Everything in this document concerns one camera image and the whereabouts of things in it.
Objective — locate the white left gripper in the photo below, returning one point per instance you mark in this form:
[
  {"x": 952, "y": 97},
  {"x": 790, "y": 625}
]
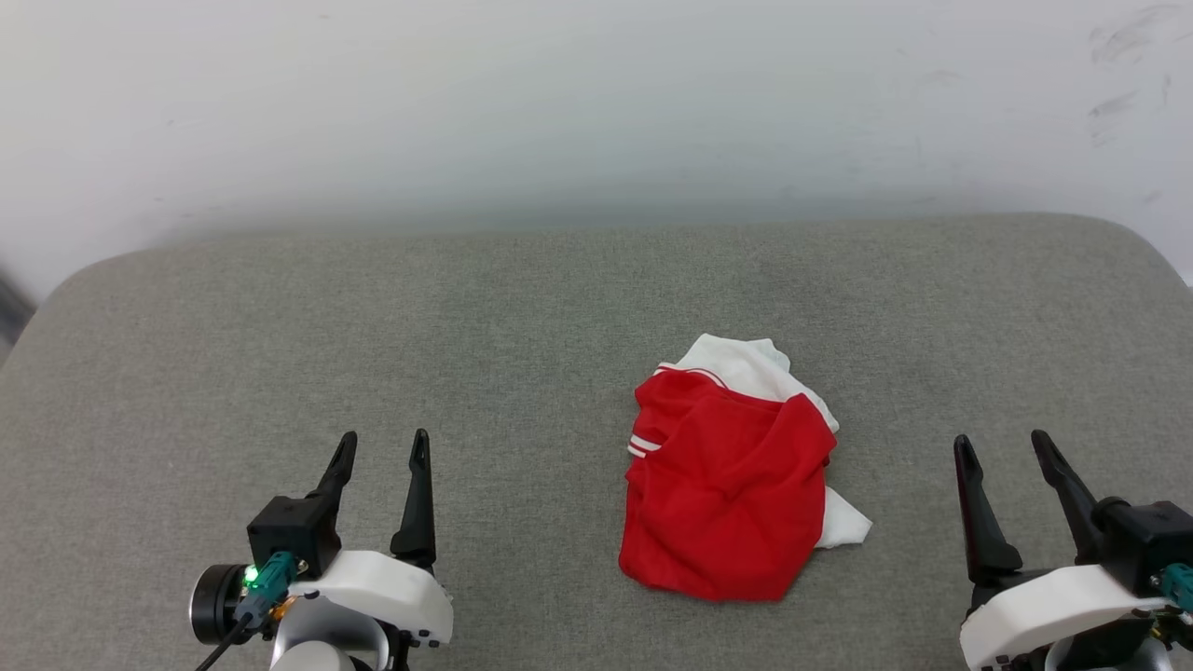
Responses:
[{"x": 382, "y": 582}]

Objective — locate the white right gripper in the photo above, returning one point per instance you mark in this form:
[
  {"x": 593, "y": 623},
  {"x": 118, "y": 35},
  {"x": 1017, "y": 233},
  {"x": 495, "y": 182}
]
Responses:
[{"x": 1044, "y": 610}]

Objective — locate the red white basketball jersey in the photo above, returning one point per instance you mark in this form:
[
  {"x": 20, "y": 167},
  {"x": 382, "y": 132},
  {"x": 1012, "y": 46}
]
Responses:
[{"x": 727, "y": 503}]

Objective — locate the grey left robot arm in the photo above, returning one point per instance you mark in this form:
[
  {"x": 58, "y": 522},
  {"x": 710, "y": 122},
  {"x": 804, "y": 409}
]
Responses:
[{"x": 322, "y": 643}]

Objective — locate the grey fabric sofa cushion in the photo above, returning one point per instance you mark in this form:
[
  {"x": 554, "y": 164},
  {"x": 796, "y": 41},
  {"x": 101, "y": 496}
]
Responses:
[{"x": 522, "y": 373}]

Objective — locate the black round left wrist cap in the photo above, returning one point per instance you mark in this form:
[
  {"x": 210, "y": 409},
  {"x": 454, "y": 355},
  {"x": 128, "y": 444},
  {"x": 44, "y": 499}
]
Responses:
[{"x": 212, "y": 604}]

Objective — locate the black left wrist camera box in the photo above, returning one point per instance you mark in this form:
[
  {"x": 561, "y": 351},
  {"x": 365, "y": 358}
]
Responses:
[{"x": 294, "y": 531}]

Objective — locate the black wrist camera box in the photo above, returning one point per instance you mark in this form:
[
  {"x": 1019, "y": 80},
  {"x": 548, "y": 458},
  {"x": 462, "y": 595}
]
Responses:
[
  {"x": 294, "y": 531},
  {"x": 1151, "y": 540}
]

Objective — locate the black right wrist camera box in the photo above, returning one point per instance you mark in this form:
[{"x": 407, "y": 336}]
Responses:
[{"x": 1151, "y": 540}]

